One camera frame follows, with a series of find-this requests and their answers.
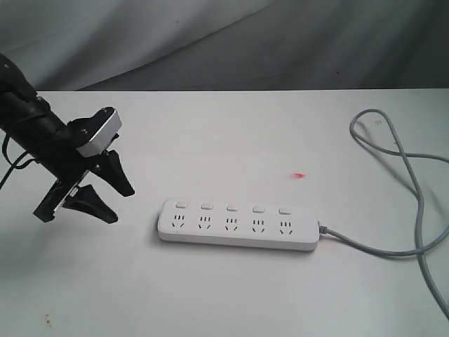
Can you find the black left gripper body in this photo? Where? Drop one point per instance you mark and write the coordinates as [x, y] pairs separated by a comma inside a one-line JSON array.
[[52, 150]]

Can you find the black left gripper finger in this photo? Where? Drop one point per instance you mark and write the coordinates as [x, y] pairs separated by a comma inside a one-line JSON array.
[[86, 200], [107, 166]]

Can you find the white five-outlet power strip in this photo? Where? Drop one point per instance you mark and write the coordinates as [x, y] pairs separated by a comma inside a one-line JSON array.
[[253, 225]]

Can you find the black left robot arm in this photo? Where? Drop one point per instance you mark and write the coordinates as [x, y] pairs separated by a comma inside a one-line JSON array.
[[21, 107]]

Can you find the white backdrop cloth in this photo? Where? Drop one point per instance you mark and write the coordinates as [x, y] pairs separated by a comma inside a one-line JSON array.
[[227, 45]]

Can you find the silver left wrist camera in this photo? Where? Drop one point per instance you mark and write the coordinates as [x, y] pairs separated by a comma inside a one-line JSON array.
[[91, 136]]

